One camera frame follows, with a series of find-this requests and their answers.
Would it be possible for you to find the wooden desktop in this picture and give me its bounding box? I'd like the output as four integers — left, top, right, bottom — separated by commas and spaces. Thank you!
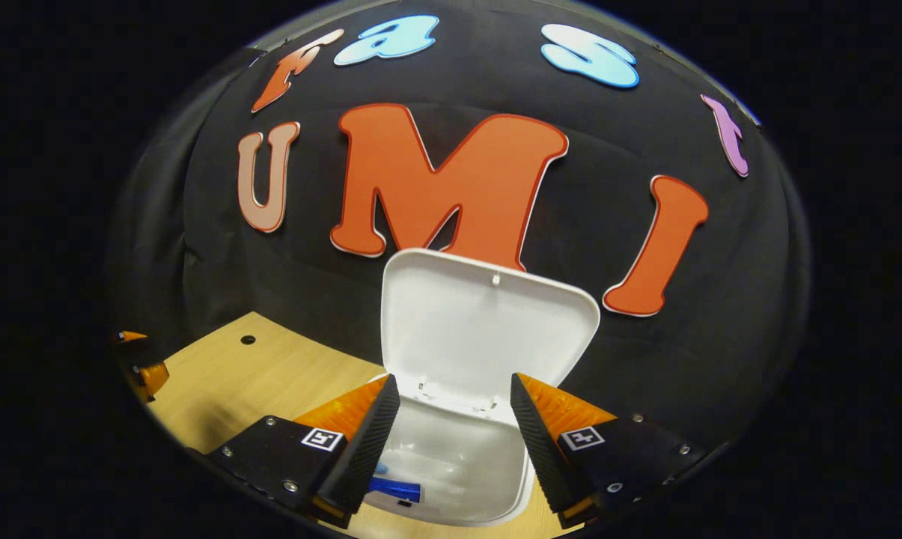
151, 311, 585, 539

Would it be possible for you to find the blue pop can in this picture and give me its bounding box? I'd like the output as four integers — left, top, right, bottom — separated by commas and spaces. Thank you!
368, 478, 422, 503

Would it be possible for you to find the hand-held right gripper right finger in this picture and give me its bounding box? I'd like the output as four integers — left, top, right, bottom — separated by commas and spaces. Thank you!
511, 372, 710, 530

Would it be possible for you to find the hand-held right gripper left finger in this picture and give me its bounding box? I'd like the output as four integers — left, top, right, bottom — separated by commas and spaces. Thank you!
207, 373, 401, 529

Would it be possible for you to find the black backdrop cloth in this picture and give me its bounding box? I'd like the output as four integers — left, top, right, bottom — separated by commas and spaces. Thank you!
106, 0, 811, 465

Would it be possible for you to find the white desktop garbage bin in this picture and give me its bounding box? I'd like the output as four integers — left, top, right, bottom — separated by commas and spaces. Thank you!
365, 249, 601, 529

